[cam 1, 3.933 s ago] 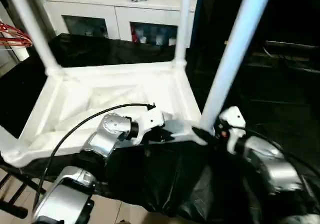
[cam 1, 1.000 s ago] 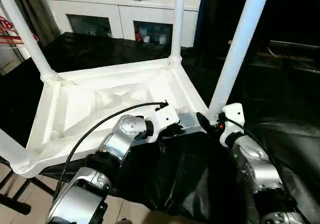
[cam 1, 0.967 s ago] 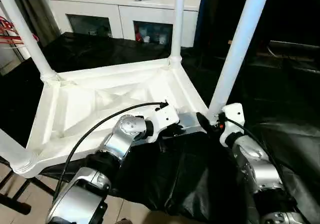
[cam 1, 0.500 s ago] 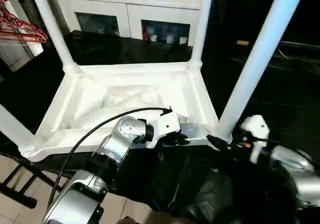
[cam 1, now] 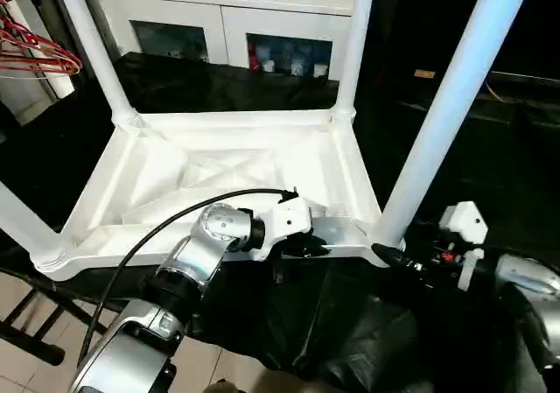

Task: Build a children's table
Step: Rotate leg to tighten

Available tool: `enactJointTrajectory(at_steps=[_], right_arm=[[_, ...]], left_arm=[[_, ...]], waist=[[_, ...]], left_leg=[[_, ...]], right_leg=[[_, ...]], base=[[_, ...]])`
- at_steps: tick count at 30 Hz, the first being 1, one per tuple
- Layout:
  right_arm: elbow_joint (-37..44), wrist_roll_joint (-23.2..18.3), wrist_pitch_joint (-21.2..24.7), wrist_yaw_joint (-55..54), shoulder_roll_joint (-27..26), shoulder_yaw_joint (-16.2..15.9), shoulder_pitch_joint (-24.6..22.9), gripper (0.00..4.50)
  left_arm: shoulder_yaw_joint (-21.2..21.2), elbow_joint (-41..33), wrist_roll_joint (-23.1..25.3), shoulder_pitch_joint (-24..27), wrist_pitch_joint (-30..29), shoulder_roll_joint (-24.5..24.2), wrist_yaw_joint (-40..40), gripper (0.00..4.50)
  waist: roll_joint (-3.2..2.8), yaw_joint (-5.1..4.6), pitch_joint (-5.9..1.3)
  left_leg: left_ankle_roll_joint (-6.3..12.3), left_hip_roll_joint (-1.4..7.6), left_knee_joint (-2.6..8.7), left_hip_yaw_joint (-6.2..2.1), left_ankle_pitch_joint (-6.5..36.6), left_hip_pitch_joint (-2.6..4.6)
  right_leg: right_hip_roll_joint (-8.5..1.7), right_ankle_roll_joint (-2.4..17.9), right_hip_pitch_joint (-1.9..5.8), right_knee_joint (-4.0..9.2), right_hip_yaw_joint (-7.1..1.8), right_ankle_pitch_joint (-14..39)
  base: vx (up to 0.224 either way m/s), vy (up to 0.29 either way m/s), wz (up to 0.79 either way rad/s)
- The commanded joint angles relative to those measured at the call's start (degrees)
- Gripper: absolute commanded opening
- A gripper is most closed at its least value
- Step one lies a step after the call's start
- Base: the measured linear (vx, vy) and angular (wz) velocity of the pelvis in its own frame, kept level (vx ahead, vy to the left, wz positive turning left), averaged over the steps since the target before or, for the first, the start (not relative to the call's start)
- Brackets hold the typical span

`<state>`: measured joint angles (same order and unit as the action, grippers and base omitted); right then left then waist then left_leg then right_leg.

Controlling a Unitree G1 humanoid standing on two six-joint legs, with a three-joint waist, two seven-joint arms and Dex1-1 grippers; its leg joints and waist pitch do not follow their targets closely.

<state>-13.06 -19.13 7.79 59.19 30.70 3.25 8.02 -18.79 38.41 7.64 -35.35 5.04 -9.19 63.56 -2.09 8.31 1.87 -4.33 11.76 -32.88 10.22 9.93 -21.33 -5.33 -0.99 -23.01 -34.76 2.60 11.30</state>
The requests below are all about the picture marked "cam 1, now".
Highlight white plastic table top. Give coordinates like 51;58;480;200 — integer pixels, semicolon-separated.
32;108;406;283

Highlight white plastic table leg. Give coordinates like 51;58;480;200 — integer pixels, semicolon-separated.
378;0;539;254
0;180;67;271
50;0;144;130
334;0;380;121

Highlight black shiny mat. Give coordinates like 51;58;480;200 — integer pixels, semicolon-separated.
0;51;560;393

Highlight grey robot foot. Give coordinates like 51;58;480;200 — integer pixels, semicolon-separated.
205;379;237;393

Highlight black flat bar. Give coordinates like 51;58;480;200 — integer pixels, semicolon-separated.
485;69;560;83

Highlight black cabinet with gold label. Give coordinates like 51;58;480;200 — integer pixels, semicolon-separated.
353;0;560;105

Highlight white cabinet with glass doors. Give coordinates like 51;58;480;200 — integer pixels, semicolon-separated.
100;0;367;81

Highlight red clothes hangers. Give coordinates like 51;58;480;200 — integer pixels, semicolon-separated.
0;0;84;79

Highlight grey curtain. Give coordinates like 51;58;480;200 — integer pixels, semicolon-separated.
37;0;119;61

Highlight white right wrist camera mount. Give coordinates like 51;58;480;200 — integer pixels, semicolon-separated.
437;200;490;291

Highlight black folding table frame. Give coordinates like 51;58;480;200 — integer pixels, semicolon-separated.
0;274;115;368

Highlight white post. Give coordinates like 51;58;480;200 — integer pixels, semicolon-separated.
47;75;75;99

